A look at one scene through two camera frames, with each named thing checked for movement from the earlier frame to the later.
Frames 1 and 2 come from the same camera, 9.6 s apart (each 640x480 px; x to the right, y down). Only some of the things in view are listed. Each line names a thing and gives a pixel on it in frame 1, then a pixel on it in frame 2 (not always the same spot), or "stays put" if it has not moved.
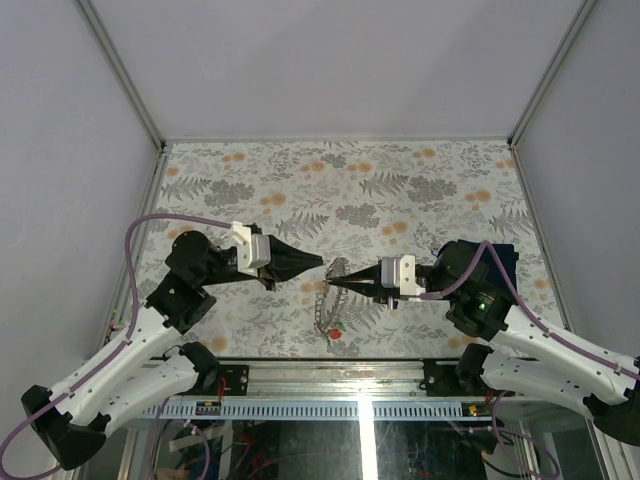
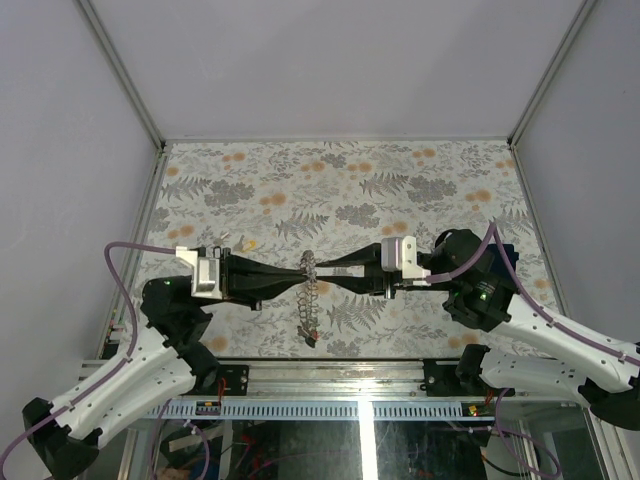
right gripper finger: x=372 y=272 to x=366 y=256
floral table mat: x=343 y=205 stays put
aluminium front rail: x=337 y=377 stays put
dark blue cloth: x=508 y=257 stays put
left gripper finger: x=283 y=267 to x=255 y=292
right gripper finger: x=373 y=290 stays put
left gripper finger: x=285 y=259 to x=248 y=269
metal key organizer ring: x=330 y=298 to x=307 y=294
